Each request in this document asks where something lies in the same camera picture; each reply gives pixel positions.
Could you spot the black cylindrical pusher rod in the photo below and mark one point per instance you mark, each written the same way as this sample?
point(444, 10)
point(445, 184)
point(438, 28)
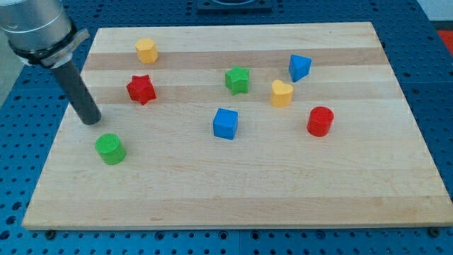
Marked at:
point(69, 78)

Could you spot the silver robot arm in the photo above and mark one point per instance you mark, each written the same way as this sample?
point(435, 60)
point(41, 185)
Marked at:
point(41, 33)

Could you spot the red star block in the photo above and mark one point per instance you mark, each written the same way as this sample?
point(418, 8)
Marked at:
point(141, 89)

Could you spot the yellow hexagon block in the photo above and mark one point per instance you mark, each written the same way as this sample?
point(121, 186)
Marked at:
point(146, 50)

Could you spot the green star block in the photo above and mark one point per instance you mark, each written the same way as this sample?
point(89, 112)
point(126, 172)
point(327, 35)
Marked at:
point(237, 80)

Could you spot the green cylinder block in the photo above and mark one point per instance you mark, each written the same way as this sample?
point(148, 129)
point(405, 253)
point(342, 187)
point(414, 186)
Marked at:
point(110, 149)

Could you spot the blue cube block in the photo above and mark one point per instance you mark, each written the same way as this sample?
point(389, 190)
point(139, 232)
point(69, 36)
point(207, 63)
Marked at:
point(225, 123)

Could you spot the yellow heart block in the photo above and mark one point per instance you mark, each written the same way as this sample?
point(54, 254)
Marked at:
point(281, 94)

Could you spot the wooden board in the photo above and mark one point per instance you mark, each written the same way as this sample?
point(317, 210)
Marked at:
point(372, 169)

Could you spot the blue triangle block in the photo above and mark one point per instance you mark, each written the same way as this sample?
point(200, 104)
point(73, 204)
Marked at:
point(299, 67)

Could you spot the red cylinder block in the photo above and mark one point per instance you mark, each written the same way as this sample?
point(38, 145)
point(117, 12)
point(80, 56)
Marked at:
point(320, 121)

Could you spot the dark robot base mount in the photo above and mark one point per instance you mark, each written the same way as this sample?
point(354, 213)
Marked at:
point(211, 6)

